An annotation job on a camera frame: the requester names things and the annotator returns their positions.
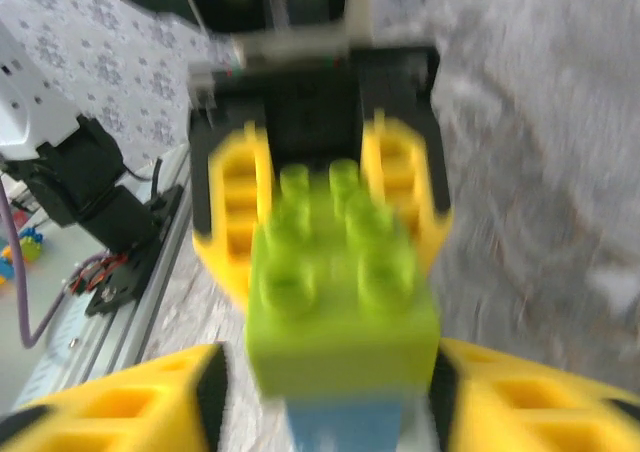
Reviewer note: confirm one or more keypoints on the long green lego brick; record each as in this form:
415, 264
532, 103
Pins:
340, 332

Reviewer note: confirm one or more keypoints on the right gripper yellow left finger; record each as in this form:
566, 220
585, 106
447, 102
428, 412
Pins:
125, 407

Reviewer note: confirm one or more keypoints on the red plastic toy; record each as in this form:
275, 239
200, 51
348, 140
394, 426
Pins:
20, 219

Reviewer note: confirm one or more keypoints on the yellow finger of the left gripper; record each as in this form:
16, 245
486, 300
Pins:
235, 197
400, 172

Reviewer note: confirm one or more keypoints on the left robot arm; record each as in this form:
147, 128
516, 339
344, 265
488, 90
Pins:
85, 172

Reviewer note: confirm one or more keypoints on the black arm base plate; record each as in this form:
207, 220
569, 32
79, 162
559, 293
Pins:
125, 282

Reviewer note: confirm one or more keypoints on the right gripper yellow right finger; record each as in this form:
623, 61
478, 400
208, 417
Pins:
525, 407

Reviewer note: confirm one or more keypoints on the green plastic toy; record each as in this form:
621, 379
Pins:
32, 249

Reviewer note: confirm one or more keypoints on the blue lego brick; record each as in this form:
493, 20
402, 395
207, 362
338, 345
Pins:
345, 427

